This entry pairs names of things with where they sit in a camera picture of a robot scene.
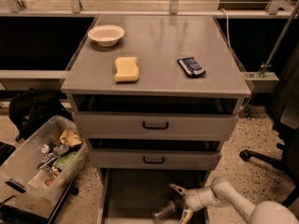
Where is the middle grey drawer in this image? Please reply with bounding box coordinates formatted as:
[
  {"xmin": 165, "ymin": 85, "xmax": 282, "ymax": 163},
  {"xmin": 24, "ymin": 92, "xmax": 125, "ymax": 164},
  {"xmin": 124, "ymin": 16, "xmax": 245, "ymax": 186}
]
[{"xmin": 89, "ymin": 139, "xmax": 221, "ymax": 171}]

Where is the grey drawer cabinet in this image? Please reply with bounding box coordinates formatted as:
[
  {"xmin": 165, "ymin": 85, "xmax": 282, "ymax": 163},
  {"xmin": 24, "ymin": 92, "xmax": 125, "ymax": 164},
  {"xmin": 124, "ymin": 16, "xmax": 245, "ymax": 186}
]
[{"xmin": 60, "ymin": 14, "xmax": 252, "ymax": 224}]

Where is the white cable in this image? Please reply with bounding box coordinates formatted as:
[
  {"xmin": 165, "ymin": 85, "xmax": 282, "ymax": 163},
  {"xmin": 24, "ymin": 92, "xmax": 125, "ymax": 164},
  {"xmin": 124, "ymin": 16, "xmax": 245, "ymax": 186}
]
[{"xmin": 219, "ymin": 7, "xmax": 233, "ymax": 49}]

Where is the grey drawer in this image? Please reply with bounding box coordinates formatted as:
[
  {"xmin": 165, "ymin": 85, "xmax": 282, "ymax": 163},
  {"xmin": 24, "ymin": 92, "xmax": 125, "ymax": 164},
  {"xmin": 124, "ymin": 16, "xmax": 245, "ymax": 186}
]
[
  {"xmin": 89, "ymin": 139, "xmax": 221, "ymax": 171},
  {"xmin": 97, "ymin": 169, "xmax": 208, "ymax": 224},
  {"xmin": 74, "ymin": 95, "xmax": 238, "ymax": 141}
]

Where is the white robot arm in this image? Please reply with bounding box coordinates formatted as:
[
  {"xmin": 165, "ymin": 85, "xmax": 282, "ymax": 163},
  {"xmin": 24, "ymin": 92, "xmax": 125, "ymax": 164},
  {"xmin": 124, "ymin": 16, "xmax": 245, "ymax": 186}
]
[{"xmin": 170, "ymin": 177, "xmax": 299, "ymax": 224}]

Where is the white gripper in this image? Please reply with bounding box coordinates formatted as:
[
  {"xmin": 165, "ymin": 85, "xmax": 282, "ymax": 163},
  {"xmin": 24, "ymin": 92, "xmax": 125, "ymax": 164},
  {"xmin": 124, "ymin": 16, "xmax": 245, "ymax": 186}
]
[{"xmin": 169, "ymin": 184, "xmax": 209, "ymax": 224}]

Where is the dark blue snack packet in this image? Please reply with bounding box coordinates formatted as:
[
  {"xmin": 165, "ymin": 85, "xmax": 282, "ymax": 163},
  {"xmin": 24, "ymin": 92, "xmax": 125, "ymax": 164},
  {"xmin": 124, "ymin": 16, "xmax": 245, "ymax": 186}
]
[{"xmin": 178, "ymin": 57, "xmax": 206, "ymax": 78}]

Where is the top grey drawer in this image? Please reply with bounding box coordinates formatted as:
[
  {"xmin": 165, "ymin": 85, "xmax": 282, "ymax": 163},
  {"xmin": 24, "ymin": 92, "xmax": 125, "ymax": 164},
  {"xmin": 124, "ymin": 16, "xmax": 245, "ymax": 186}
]
[{"xmin": 74, "ymin": 95, "xmax": 238, "ymax": 141}]

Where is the yellow sponge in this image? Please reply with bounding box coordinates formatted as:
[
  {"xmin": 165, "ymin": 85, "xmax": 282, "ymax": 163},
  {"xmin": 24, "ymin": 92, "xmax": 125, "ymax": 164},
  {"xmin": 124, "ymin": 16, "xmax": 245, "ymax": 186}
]
[{"xmin": 114, "ymin": 57, "xmax": 139, "ymax": 82}]

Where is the clear plastic water bottle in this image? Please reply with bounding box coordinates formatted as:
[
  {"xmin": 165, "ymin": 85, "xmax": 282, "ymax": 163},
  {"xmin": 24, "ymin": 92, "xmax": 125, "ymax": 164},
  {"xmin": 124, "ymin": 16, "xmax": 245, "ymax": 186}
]
[{"xmin": 151, "ymin": 201, "xmax": 178, "ymax": 224}]

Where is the metal diagonal rod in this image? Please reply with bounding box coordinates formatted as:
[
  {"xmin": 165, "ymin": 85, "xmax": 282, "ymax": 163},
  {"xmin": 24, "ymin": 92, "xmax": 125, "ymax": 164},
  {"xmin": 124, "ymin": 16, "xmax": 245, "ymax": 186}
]
[{"xmin": 255, "ymin": 0, "xmax": 299, "ymax": 78}]

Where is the black office chair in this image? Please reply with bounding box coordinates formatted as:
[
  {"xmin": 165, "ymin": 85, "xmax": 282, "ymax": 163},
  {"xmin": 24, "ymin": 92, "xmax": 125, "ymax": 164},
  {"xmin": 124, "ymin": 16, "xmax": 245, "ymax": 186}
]
[{"xmin": 239, "ymin": 47, "xmax": 299, "ymax": 207}]

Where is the white bowl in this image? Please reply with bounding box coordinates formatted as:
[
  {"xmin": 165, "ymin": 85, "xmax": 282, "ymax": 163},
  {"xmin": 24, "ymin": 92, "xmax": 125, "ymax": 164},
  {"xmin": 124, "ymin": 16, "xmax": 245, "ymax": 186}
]
[{"xmin": 88, "ymin": 25, "xmax": 125, "ymax": 48}]

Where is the green packet in bin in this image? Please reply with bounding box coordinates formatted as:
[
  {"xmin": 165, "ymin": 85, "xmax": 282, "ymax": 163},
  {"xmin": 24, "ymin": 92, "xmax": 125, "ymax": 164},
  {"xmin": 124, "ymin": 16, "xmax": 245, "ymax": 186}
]
[{"xmin": 52, "ymin": 152, "xmax": 77, "ymax": 170}]

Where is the bottom grey drawer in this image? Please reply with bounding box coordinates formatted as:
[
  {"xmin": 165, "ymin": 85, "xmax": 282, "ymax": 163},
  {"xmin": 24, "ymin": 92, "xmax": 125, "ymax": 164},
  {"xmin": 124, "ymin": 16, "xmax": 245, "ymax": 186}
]
[{"xmin": 97, "ymin": 169, "xmax": 208, "ymax": 224}]

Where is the clear plastic storage bin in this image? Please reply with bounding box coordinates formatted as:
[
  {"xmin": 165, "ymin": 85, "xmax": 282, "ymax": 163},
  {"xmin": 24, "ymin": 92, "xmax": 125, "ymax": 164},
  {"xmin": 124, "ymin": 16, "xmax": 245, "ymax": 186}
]
[{"xmin": 0, "ymin": 116, "xmax": 87, "ymax": 203}]

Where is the crumpled yellow wrapper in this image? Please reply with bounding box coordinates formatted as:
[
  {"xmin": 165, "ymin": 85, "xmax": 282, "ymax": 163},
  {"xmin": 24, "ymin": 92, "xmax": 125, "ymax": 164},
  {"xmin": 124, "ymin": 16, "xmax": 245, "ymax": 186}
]
[{"xmin": 59, "ymin": 130, "xmax": 82, "ymax": 147}]

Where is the black backpack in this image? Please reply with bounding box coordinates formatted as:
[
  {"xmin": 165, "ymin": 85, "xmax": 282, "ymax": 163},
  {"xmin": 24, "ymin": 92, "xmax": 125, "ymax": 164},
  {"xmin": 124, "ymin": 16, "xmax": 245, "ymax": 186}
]
[{"xmin": 8, "ymin": 89, "xmax": 73, "ymax": 141}]

